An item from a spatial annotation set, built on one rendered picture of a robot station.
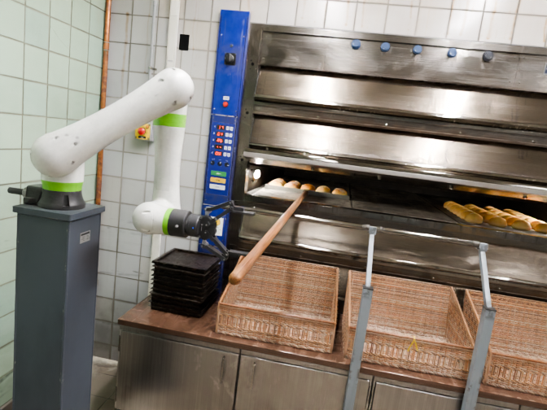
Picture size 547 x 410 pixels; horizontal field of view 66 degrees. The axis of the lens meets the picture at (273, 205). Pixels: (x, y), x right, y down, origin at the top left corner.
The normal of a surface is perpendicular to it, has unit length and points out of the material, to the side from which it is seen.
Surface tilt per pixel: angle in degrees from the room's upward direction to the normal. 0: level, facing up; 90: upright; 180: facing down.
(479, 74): 90
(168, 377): 90
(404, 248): 70
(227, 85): 90
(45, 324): 90
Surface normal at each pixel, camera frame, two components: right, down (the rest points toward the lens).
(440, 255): -0.11, -0.21
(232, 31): -0.17, 0.14
